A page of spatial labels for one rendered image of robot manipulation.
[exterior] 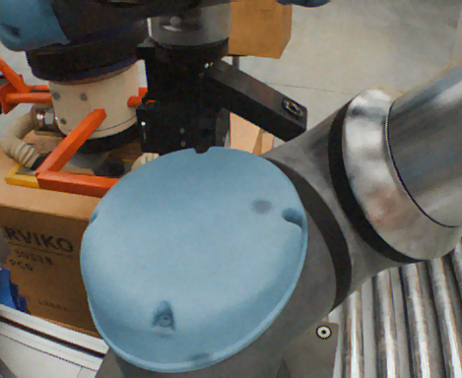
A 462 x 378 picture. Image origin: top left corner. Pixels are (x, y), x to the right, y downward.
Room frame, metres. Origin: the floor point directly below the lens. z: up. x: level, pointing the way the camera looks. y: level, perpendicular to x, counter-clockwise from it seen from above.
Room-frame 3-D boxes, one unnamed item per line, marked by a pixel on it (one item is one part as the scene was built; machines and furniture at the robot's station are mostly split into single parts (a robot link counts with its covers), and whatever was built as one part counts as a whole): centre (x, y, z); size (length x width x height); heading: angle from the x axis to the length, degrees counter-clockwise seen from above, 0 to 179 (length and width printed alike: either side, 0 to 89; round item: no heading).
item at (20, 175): (0.59, 0.28, 0.97); 0.34 x 0.10 x 0.05; 79
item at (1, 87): (0.74, 0.50, 1.08); 0.10 x 0.08 x 0.06; 169
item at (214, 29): (0.37, 0.04, 1.30); 0.08 x 0.08 x 0.05
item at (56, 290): (0.69, 0.26, 0.75); 0.60 x 0.40 x 0.40; 79
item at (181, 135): (0.38, 0.05, 1.22); 0.09 x 0.08 x 0.12; 78
